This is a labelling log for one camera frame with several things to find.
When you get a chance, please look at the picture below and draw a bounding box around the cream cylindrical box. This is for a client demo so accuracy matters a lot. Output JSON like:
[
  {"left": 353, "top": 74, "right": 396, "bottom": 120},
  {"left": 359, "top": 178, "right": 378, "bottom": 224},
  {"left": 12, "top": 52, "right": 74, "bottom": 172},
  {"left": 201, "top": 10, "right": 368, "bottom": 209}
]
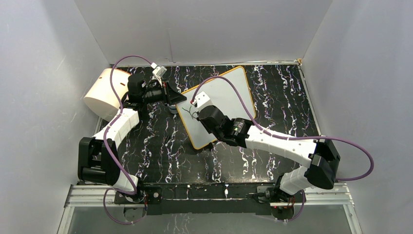
[{"left": 83, "top": 68, "right": 130, "bottom": 121}]

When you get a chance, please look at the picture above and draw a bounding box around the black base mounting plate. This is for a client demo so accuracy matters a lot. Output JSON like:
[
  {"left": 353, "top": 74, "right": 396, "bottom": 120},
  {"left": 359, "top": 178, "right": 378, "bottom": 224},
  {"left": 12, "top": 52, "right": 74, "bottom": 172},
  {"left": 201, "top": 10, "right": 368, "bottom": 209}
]
[{"left": 143, "top": 182, "right": 277, "bottom": 215}]

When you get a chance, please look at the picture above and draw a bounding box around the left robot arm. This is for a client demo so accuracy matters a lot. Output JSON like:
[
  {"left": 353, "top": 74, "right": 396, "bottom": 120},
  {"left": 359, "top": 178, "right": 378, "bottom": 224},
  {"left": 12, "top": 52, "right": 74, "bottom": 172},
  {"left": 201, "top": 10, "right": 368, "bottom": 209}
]
[{"left": 77, "top": 68, "right": 187, "bottom": 203}]

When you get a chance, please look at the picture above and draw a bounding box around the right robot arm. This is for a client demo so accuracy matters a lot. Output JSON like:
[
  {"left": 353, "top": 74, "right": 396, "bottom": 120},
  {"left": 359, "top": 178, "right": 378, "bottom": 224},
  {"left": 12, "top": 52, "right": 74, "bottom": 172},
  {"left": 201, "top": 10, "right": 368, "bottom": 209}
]
[{"left": 197, "top": 105, "right": 340, "bottom": 203}]

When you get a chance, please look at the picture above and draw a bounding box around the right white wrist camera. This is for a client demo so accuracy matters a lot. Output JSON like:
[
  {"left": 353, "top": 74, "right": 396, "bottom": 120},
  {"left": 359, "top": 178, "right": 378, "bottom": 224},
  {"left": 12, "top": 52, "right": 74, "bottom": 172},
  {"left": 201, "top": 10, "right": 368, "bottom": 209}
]
[{"left": 191, "top": 91, "right": 213, "bottom": 112}]

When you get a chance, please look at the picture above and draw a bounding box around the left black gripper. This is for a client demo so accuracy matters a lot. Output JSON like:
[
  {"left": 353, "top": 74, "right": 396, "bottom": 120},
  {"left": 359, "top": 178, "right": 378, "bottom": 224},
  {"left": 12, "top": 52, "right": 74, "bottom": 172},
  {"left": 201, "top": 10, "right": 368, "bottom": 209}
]
[{"left": 142, "top": 80, "right": 188, "bottom": 108}]

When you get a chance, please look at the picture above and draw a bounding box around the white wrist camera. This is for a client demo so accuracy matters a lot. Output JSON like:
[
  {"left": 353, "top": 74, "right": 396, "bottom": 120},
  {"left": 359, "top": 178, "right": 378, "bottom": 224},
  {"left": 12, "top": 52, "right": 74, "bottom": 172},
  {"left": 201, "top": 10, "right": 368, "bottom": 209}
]
[
  {"left": 150, "top": 62, "right": 167, "bottom": 86},
  {"left": 191, "top": 91, "right": 213, "bottom": 112}
]

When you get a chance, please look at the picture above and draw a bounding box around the wire whiteboard stand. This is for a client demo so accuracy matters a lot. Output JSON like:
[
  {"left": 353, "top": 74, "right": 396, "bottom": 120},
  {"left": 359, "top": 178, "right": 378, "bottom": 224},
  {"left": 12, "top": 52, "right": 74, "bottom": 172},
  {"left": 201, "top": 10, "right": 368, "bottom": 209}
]
[{"left": 204, "top": 142, "right": 214, "bottom": 151}]

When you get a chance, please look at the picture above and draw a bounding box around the aluminium frame rail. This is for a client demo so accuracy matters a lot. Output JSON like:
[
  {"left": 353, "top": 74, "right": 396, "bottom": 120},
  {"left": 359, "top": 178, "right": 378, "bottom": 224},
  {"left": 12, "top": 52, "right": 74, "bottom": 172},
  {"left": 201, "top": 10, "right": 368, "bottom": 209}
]
[{"left": 58, "top": 183, "right": 362, "bottom": 234}]

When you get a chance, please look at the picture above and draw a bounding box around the yellow framed whiteboard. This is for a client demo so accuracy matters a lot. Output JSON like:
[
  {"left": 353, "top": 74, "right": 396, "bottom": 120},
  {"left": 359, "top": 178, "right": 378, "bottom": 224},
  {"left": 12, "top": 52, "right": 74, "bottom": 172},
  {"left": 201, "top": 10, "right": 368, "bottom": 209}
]
[{"left": 176, "top": 66, "right": 257, "bottom": 150}]

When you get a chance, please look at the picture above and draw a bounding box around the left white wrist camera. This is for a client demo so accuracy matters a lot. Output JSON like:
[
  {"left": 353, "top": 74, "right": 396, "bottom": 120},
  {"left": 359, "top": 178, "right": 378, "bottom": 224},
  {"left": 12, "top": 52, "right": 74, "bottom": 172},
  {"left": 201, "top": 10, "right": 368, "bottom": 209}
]
[{"left": 150, "top": 62, "right": 167, "bottom": 86}]

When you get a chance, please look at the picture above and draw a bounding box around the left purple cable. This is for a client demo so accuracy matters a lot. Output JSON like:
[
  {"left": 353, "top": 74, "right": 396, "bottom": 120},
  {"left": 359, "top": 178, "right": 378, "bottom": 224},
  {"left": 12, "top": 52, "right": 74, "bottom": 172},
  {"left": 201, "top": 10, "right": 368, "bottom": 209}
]
[{"left": 102, "top": 55, "right": 157, "bottom": 226}]

